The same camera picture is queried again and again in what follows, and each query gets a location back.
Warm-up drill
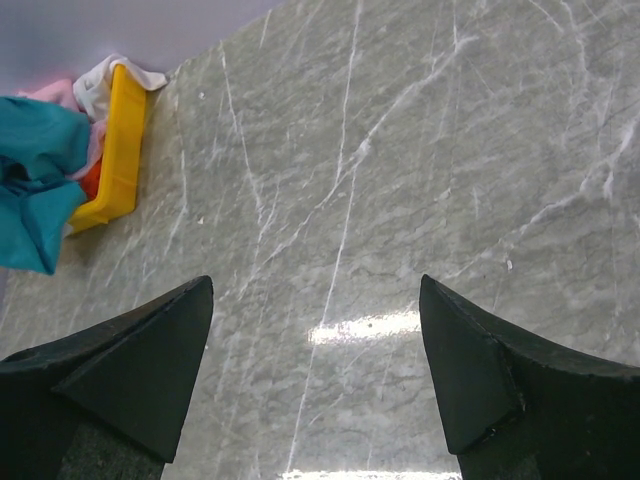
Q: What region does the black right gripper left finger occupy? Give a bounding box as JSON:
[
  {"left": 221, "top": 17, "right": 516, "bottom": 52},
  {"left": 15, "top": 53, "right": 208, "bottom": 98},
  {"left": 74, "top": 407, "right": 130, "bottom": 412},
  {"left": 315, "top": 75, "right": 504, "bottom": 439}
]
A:
[{"left": 1, "top": 276, "right": 213, "bottom": 479}]

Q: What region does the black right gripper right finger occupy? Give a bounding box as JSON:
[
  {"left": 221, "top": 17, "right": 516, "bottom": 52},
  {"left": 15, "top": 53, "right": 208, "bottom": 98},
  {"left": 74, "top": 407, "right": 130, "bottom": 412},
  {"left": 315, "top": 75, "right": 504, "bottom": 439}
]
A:
[{"left": 419, "top": 275, "right": 639, "bottom": 479}]

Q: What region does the yellow plastic bin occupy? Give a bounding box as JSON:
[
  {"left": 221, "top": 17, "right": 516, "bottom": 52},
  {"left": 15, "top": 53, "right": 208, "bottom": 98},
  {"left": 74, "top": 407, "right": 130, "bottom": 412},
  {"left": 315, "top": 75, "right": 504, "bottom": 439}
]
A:
[{"left": 69, "top": 66, "right": 146, "bottom": 234}]

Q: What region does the orange t-shirt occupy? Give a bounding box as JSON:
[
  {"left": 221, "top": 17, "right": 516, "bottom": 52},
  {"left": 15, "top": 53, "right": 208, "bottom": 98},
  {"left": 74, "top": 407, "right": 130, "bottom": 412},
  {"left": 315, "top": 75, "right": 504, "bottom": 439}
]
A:
[{"left": 78, "top": 159, "right": 102, "bottom": 202}]

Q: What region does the teal t-shirt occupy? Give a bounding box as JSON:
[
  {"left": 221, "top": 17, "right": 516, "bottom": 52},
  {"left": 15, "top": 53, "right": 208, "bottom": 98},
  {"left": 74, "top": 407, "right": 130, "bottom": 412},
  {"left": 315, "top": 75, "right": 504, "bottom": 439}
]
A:
[{"left": 1, "top": 96, "right": 90, "bottom": 275}]

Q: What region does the pink t-shirt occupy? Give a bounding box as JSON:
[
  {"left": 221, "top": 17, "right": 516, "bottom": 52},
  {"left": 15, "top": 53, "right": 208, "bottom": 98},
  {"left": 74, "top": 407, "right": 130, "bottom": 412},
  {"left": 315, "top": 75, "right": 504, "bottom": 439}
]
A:
[{"left": 17, "top": 79, "right": 107, "bottom": 181}]

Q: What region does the white t-shirt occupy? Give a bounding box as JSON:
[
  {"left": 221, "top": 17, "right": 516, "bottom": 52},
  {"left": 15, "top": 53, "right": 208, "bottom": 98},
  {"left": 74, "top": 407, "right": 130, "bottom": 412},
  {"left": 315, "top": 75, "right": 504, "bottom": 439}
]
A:
[{"left": 72, "top": 54, "right": 168, "bottom": 122}]

